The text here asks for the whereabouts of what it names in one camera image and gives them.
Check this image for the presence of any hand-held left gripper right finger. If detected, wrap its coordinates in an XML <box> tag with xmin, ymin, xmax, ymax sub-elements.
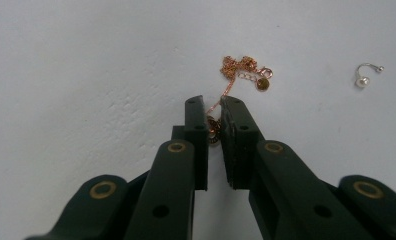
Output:
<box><xmin>220</xmin><ymin>95</ymin><xmax>375</xmax><ymax>240</ymax></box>

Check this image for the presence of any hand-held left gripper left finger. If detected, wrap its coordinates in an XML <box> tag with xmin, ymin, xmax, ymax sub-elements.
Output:
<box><xmin>124</xmin><ymin>95</ymin><xmax>210</xmax><ymax>240</ymax></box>

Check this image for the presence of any rose gold chain necklace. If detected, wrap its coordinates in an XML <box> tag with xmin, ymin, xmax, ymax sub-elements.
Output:
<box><xmin>205</xmin><ymin>55</ymin><xmax>274</xmax><ymax>146</ymax></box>

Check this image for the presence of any small pearl earring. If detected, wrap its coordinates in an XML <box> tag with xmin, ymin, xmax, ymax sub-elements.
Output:
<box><xmin>354</xmin><ymin>62</ymin><xmax>385</xmax><ymax>89</ymax></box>

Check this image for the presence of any white table mat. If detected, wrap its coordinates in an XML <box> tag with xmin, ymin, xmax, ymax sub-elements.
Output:
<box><xmin>0</xmin><ymin>0</ymin><xmax>396</xmax><ymax>240</ymax></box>

